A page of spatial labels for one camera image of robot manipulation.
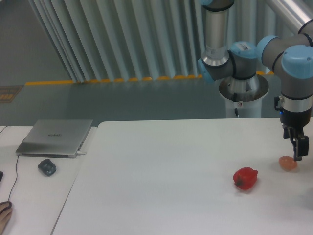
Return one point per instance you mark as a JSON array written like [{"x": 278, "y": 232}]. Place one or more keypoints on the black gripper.
[{"x": 294, "y": 122}]

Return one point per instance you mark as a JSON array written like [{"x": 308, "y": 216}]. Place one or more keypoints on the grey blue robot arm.
[{"x": 290, "y": 59}]

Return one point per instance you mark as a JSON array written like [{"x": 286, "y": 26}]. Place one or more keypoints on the person hand on mouse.
[{"x": 5, "y": 214}]

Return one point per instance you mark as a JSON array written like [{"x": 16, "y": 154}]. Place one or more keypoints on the orange peach fruit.
[{"x": 287, "y": 163}]

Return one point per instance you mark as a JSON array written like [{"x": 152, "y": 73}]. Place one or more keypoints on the red bell pepper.
[{"x": 245, "y": 178}]

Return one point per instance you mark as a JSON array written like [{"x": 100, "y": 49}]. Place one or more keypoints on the white folded curtain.
[{"x": 127, "y": 40}]

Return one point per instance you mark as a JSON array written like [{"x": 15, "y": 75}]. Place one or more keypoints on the silver closed laptop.
[{"x": 55, "y": 138}]

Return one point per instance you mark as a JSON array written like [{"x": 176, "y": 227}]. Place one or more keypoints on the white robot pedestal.
[{"x": 243, "y": 98}]

